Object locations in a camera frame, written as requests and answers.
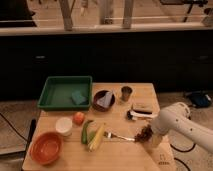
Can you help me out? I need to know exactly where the black floor cable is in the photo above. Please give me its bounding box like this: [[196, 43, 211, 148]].
[[170, 141, 198, 154]]

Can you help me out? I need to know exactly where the dark brown bowl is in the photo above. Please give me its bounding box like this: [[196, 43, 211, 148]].
[[92, 90, 115, 112]]

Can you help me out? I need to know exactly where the dark purple grape bunch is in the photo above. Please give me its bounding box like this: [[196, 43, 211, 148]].
[[134, 125, 153, 143]]

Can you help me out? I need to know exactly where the silver metal fork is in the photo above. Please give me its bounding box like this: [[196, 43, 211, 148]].
[[104, 132, 135, 142]]

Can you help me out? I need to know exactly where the orange plastic bowl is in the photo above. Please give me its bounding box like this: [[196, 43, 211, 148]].
[[30, 132, 62, 165]]

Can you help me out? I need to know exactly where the grey folded cloth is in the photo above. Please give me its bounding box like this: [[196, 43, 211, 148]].
[[97, 92, 113, 108]]

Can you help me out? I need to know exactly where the small metal cup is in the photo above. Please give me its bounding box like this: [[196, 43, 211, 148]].
[[121, 86, 133, 102]]

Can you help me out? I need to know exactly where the green plastic tray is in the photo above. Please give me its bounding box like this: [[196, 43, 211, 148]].
[[38, 76, 92, 111]]

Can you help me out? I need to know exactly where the blue object on floor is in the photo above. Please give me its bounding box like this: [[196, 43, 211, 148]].
[[187, 92, 212, 108]]

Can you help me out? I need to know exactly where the green chili pepper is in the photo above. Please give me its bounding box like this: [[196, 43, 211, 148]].
[[81, 120, 95, 144]]

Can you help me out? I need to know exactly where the teal green sponge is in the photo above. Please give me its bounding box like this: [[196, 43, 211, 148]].
[[71, 91, 87, 105]]

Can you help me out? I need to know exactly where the yellow corn cob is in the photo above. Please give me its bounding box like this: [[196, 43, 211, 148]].
[[88, 124, 105, 151]]

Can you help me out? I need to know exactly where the orange tomato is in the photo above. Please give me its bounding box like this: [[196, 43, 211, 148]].
[[73, 112, 85, 125]]

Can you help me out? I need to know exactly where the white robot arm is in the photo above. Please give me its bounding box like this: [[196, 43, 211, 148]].
[[150, 102, 213, 154]]

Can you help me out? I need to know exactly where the white round lidded container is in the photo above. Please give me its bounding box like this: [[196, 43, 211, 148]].
[[55, 117, 72, 136]]

